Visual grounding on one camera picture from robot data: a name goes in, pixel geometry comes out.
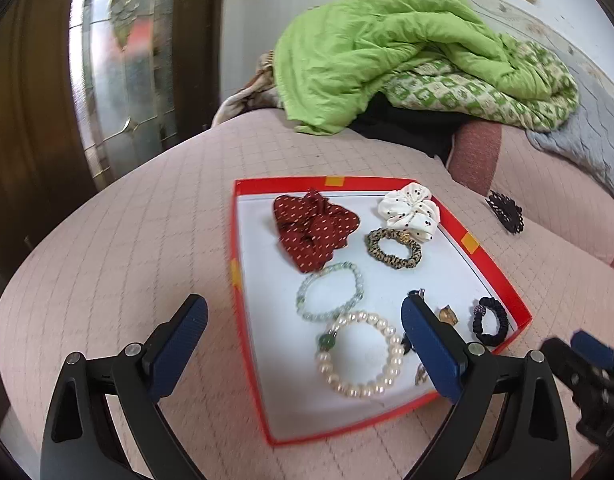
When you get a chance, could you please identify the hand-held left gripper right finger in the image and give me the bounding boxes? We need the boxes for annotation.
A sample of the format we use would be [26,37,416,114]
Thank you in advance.
[400,294,572,480]

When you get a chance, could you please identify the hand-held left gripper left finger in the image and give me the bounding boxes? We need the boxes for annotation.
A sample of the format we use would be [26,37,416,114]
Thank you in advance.
[40,294,209,480]

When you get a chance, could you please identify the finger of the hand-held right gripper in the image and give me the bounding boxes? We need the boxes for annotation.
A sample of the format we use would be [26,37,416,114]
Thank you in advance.
[571,329,614,373]
[542,337,595,411]

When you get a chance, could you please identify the black hair tie with gold charms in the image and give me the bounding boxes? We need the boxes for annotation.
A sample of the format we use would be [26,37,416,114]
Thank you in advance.
[405,287,460,388]

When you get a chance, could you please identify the black hair tie with bead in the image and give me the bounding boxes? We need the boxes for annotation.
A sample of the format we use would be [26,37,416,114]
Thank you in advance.
[471,296,509,346]

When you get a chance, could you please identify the pearl bracelet with green bead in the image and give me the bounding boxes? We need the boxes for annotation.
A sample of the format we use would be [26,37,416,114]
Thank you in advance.
[314,311,407,399]

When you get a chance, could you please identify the red-edged white tray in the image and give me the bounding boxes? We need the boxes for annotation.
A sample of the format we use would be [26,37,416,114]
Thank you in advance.
[230,176,532,446]

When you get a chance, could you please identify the gold and black braided hair tie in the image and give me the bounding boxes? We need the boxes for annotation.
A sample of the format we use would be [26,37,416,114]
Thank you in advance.
[365,227,423,269]

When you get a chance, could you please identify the pale green jade bead bracelet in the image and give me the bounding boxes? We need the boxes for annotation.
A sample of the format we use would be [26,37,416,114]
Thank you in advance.
[295,261,364,322]

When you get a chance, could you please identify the white dotted scrunchie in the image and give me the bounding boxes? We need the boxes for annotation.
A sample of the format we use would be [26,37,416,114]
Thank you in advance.
[378,183,442,241]

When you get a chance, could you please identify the black hair claw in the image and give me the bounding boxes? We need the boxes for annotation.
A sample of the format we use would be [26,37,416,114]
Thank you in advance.
[485,190,524,234]

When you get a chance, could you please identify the dark red dotted scrunchie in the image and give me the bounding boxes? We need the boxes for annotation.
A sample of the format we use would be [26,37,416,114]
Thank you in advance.
[273,188,361,274]

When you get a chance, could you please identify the pink bolster cushion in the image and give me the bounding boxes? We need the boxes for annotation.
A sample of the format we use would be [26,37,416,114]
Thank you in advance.
[446,121,614,266]

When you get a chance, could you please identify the grey quilted blanket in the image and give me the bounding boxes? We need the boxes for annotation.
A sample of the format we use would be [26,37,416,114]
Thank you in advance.
[524,105,614,196]

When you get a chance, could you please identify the black cloth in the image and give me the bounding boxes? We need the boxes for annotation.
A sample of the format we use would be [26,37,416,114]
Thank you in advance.
[347,95,475,166]

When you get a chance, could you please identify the beige patterned cloth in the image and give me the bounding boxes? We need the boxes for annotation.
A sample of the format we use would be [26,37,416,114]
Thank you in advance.
[212,50,283,128]

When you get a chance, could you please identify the green and white patterned quilt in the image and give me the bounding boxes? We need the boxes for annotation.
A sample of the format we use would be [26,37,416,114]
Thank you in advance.
[384,40,580,131]

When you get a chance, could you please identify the wooden door with glass panel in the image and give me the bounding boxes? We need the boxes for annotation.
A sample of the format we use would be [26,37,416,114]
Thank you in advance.
[0,0,228,261]

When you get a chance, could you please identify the green blanket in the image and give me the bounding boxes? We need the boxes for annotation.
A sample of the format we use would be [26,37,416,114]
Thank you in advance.
[273,0,532,136]

